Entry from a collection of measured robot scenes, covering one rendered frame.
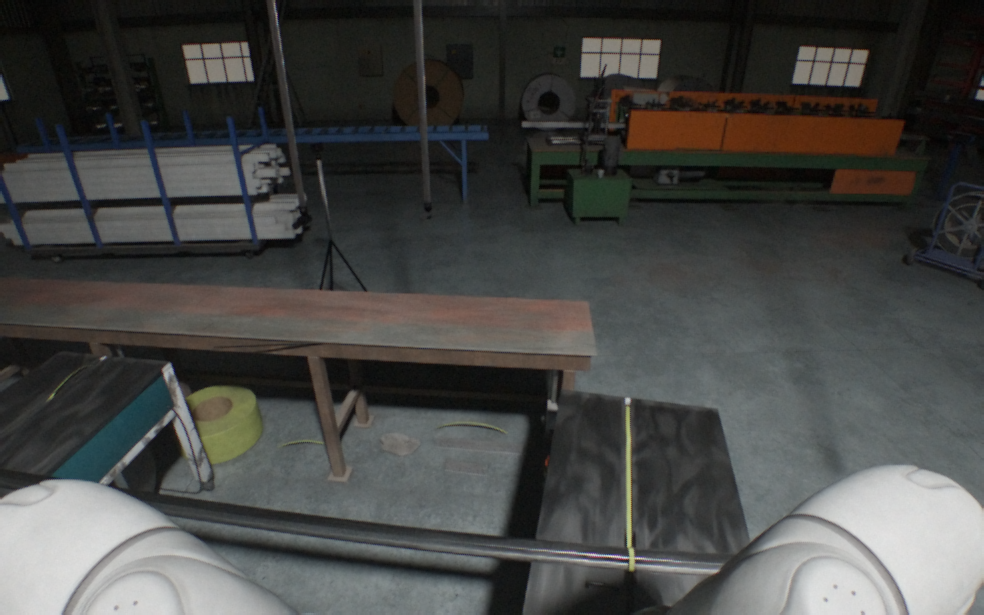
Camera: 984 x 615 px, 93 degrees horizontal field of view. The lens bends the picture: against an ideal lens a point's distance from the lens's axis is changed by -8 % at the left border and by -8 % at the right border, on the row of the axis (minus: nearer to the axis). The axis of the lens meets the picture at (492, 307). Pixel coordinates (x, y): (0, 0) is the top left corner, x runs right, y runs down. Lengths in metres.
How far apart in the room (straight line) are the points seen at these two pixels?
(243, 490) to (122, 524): 2.25
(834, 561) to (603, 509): 1.13
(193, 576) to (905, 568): 0.54
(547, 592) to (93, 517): 1.04
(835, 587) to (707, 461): 1.34
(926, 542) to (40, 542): 0.72
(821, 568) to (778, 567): 0.03
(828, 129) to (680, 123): 1.90
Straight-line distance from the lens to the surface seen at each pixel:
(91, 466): 2.23
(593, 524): 1.50
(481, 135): 6.36
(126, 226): 5.86
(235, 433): 2.88
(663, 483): 1.64
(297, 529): 1.54
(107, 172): 5.75
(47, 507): 0.58
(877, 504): 0.55
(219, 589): 0.45
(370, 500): 2.55
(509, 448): 2.69
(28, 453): 2.23
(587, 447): 1.70
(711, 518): 1.60
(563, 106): 12.15
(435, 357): 2.07
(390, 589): 2.26
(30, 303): 3.27
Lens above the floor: 1.90
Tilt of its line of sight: 28 degrees down
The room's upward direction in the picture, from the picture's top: straight up
